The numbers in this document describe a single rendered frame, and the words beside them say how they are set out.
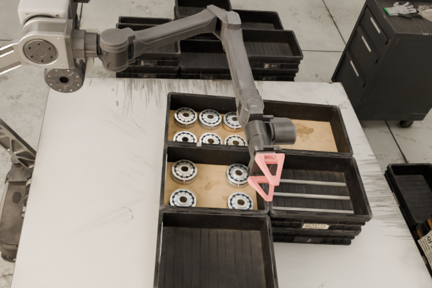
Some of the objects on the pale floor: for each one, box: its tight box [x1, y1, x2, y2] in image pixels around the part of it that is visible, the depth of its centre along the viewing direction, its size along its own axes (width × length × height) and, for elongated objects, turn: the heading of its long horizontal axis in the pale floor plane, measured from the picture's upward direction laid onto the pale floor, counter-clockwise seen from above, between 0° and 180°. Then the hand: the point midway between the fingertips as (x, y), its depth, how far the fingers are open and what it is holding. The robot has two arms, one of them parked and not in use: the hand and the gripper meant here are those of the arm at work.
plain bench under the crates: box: [10, 77, 432, 288], centre depth 208 cm, size 160×160×70 cm
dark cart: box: [331, 0, 432, 128], centre depth 309 cm, size 60×45×90 cm
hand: (271, 190), depth 98 cm, fingers open, 6 cm apart
